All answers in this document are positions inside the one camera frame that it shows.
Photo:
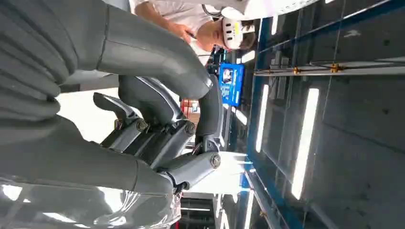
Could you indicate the person's left hand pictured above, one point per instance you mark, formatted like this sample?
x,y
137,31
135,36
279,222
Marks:
x,y
182,31

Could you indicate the metal rail with brass fittings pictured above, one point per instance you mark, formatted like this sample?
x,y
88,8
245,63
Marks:
x,y
316,70

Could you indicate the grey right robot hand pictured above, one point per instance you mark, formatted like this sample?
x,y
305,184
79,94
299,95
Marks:
x,y
148,57

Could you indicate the long ceiling light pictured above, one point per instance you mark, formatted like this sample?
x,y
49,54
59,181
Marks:
x,y
305,142
262,117

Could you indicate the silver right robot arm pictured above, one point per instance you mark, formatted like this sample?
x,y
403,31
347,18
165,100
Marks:
x,y
31,57

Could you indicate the white headset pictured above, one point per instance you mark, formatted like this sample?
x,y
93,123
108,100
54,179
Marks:
x,y
231,28

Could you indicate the person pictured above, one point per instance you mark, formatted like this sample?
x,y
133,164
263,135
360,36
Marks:
x,y
177,12

